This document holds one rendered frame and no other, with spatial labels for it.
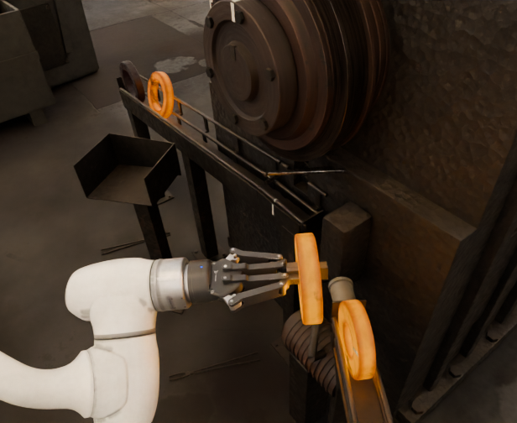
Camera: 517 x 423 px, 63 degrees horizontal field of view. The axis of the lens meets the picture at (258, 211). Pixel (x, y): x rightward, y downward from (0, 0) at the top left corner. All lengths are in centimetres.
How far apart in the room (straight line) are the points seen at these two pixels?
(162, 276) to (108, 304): 10
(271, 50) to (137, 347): 56
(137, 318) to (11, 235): 184
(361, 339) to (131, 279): 43
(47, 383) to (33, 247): 169
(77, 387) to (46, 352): 121
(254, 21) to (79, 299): 57
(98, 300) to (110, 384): 13
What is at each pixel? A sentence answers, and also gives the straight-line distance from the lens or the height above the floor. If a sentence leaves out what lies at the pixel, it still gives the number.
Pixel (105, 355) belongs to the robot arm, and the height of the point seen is 89.
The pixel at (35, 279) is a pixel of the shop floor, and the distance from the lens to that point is 224.
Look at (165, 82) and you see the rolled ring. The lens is 179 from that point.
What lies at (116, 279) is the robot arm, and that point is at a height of 96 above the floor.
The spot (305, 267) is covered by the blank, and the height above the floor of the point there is 98.
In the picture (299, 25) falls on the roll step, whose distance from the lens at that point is 84.
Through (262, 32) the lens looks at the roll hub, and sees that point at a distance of 84.
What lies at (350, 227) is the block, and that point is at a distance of 101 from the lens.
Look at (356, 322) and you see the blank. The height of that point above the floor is 78.
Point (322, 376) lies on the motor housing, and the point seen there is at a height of 50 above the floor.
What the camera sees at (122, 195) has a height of 60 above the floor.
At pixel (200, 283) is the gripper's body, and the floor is 94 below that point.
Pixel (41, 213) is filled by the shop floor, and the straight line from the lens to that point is 259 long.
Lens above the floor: 150
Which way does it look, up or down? 42 degrees down
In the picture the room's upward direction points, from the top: 4 degrees counter-clockwise
